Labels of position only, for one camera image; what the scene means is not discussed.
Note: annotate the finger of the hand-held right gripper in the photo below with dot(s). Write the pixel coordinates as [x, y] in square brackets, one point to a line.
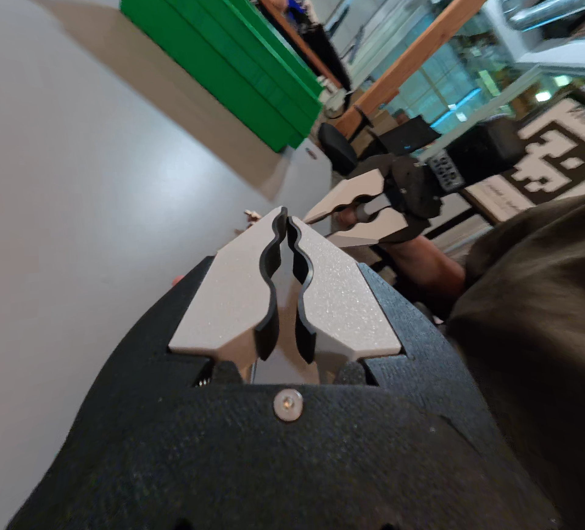
[374, 230]
[356, 187]

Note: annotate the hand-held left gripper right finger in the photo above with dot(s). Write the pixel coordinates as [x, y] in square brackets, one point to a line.
[347, 306]

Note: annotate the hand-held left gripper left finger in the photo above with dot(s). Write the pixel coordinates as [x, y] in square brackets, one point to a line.
[224, 301]

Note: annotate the wooden puzzle model assembly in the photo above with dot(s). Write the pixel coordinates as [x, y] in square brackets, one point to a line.
[252, 215]

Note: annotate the person's right forearm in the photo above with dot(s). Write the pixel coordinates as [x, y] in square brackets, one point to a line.
[429, 269]

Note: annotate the round desk grommet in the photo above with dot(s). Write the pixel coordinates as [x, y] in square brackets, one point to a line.
[312, 153]

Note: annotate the person's right hand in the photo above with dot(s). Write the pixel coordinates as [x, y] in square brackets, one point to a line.
[349, 217]

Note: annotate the black office chair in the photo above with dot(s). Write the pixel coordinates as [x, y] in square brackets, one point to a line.
[338, 146]

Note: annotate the framed black-white marker board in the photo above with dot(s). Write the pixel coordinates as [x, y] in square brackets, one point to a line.
[548, 160]

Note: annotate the wooden beam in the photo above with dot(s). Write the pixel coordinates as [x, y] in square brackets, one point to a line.
[434, 32]

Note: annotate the person's brown shirt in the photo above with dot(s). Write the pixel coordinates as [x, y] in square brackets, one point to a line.
[525, 333]

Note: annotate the green storage bin stack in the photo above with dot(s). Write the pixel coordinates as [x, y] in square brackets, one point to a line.
[215, 36]

